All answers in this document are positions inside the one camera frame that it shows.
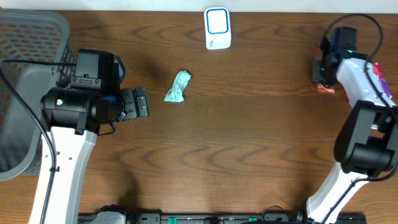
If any brown orange chocolate bar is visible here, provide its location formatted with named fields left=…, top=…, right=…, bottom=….
left=312, top=47, right=335, bottom=94

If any mint green wipes pack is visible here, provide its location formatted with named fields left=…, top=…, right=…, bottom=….
left=164, top=70, right=192, bottom=103

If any purple pantyliner pack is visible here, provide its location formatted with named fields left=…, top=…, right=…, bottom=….
left=373, top=63, right=392, bottom=99

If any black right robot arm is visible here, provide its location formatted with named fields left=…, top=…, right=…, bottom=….
left=305, top=47, right=397, bottom=223

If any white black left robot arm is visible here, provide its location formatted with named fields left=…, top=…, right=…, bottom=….
left=29, top=87, right=149, bottom=223

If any white barcode scanner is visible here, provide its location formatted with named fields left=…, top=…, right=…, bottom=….
left=203, top=7, right=232, bottom=50

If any grey plastic basket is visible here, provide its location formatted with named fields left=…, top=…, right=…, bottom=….
left=1, top=9, right=77, bottom=181

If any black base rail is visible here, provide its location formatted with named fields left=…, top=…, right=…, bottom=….
left=77, top=212, right=368, bottom=224

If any black left camera cable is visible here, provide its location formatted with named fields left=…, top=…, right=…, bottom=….
left=0, top=58, right=77, bottom=224

